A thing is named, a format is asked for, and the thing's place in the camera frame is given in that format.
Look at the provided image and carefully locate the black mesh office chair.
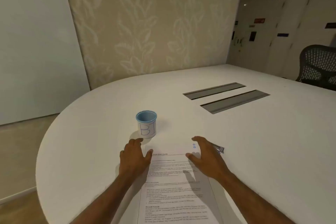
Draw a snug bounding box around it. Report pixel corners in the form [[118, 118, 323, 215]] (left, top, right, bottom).
[[295, 44, 336, 91]]

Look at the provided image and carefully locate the person's left forearm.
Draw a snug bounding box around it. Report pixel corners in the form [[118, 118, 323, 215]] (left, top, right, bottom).
[[69, 173, 149, 224]]

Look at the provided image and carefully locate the grey table cable slot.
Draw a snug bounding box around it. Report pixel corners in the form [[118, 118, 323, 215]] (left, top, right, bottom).
[[200, 90, 271, 114]]

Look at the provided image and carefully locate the white printed paper sheet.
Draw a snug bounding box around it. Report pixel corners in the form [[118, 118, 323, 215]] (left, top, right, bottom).
[[137, 141, 221, 224]]

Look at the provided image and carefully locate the person's right hand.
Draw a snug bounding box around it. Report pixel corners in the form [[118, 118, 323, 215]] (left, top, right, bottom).
[[185, 136, 232, 181]]

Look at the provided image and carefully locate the person's left hand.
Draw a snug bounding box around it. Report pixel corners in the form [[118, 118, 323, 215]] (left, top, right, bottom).
[[119, 138, 154, 180]]

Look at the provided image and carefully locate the person's right forearm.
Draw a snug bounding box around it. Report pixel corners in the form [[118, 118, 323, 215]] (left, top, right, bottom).
[[208, 170, 292, 224]]

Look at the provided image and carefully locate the blue cup with white label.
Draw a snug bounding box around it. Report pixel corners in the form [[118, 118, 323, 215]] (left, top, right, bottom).
[[135, 111, 158, 137]]

